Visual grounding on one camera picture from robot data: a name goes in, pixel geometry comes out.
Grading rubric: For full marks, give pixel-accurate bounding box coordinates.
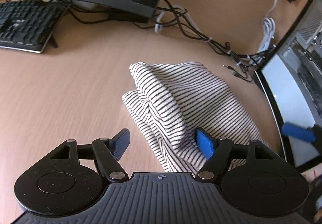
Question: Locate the beige striped knit sweater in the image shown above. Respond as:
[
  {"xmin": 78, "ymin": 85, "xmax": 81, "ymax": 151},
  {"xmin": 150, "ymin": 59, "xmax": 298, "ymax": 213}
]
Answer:
[{"xmin": 122, "ymin": 62, "xmax": 262, "ymax": 174}]

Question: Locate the white aigo computer case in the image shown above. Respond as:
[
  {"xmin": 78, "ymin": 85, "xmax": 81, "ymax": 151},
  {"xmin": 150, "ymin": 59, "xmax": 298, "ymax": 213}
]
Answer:
[{"xmin": 255, "ymin": 0, "xmax": 321, "ymax": 173}]

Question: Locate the black keyboard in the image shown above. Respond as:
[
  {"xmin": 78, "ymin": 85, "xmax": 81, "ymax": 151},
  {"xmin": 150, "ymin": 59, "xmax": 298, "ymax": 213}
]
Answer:
[{"xmin": 1, "ymin": 0, "xmax": 69, "ymax": 53}]

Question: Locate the black cable bundle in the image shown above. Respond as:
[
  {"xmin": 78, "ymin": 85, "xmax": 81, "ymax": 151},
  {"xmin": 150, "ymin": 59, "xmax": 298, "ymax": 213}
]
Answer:
[{"xmin": 68, "ymin": 0, "xmax": 277, "ymax": 82}]

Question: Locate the white power cable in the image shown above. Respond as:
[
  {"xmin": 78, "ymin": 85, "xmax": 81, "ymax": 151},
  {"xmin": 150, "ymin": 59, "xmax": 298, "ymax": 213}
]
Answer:
[{"xmin": 256, "ymin": 0, "xmax": 281, "ymax": 61}]

